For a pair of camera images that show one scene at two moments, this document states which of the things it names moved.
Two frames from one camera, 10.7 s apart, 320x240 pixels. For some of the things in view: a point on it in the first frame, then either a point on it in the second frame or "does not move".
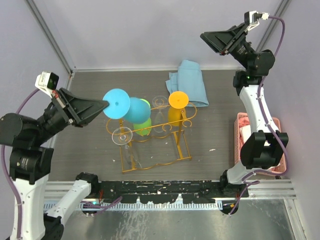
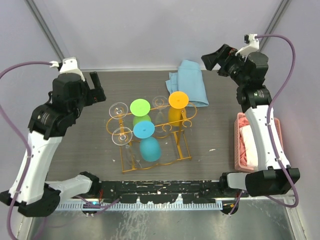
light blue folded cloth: (189, 79) does not move
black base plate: (156, 192) does not move
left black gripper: (83, 110) -> (95, 95)
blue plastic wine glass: (121, 105) -> (150, 148)
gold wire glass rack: (162, 139) does not move
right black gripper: (218, 41) -> (226, 54)
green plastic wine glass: (143, 129) -> (140, 109)
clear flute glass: (123, 136) does not move
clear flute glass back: (160, 124) does not move
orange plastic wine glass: (177, 100) does not move
